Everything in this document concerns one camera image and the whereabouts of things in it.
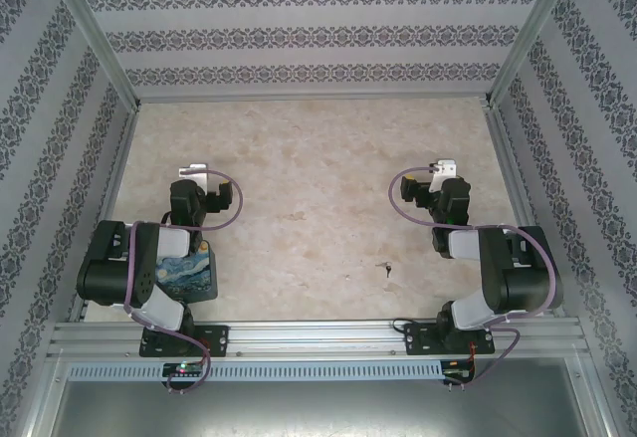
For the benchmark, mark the starry night painted box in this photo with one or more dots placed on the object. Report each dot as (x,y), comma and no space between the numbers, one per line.
(199,278)

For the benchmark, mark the small silver key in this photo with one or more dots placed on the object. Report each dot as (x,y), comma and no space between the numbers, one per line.
(388,271)

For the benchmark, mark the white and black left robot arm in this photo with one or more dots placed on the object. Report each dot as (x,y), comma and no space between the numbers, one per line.
(99,278)

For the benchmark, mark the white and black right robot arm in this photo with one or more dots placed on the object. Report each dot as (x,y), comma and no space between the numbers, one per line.
(522,283)

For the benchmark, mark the left green circuit board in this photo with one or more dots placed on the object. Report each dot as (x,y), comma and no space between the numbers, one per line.
(184,369)

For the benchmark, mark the green circuit board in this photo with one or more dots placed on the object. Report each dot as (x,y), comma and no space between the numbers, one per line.
(458,371)
(184,369)

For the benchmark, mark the right green circuit board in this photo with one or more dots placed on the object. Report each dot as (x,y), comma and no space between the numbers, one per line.
(458,371)

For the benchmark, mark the grey sheet metal panel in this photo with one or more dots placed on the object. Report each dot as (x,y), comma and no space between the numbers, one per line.
(318,409)

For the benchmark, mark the aluminium side rail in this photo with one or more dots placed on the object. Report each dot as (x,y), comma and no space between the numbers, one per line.
(112,193)
(522,198)

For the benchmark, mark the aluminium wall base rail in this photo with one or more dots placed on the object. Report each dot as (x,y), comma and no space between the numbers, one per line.
(308,96)

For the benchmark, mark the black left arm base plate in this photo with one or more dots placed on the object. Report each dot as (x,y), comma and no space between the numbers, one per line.
(219,341)

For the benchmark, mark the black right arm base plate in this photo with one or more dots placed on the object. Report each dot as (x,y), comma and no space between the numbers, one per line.
(418,340)

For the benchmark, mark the aluminium mounting rail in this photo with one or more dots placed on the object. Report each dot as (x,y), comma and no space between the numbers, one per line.
(308,337)

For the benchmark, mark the aluminium frame post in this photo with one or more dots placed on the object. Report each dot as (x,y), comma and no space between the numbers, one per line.
(532,34)
(94,34)

